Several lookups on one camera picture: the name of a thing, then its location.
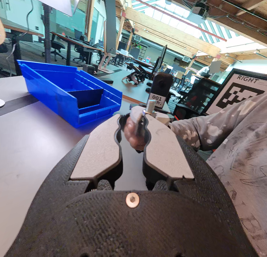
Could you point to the black office chair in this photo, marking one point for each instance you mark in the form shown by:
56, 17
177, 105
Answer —
82, 48
55, 47

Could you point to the black flat pad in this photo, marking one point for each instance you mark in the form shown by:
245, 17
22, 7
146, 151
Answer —
106, 80

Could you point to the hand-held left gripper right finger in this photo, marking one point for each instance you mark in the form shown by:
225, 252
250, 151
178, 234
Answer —
166, 152

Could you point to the red ceiling pipe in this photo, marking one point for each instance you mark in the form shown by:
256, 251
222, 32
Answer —
177, 17

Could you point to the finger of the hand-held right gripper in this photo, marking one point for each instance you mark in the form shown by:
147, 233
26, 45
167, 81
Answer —
136, 113
163, 120

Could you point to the black-white marker board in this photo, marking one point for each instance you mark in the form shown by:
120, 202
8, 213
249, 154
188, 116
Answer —
235, 92

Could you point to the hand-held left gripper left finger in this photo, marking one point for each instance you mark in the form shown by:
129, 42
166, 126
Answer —
98, 152

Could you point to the person's right forearm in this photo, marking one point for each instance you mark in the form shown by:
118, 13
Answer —
219, 119

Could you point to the light wooden panel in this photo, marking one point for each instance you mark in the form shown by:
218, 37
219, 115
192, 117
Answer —
1, 31

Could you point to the dark panel on wooden stand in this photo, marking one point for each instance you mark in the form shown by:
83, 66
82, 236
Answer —
109, 21

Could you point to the black robot gripper parts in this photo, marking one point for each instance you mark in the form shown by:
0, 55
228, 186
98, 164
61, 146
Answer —
135, 73

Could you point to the black monitor on arm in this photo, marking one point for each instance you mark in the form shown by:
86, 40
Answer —
160, 58

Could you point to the blue plastic bin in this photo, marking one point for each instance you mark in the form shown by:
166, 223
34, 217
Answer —
62, 90

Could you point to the black box device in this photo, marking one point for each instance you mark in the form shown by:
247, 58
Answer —
90, 68

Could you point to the silver hex bolt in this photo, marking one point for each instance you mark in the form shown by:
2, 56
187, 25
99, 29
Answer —
151, 106

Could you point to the person's right hand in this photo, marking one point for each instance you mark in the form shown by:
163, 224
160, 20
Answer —
135, 136

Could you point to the person's grey hoodie torso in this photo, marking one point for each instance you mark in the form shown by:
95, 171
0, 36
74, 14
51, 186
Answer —
239, 194

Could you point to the grey ceiling unit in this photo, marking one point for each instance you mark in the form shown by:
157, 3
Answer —
197, 13

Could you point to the white round base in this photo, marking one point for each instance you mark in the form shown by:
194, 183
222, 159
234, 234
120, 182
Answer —
1, 103

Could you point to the white flat panel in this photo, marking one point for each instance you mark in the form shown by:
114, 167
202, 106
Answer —
54, 0

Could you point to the wooden top desk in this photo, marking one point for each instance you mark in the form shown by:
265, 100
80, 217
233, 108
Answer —
79, 43
23, 30

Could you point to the black metal post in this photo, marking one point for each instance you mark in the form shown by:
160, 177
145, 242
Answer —
47, 31

